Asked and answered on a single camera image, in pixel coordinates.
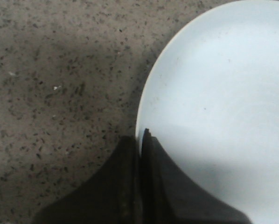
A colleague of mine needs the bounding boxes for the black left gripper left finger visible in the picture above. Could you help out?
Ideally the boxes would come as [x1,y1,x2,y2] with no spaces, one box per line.
[33,136,138,224]

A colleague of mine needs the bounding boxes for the white round plate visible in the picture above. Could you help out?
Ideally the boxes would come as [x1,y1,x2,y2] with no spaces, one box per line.
[136,0,279,224]

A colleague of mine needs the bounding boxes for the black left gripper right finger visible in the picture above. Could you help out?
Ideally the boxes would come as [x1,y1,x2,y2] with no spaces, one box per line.
[140,129,251,224]

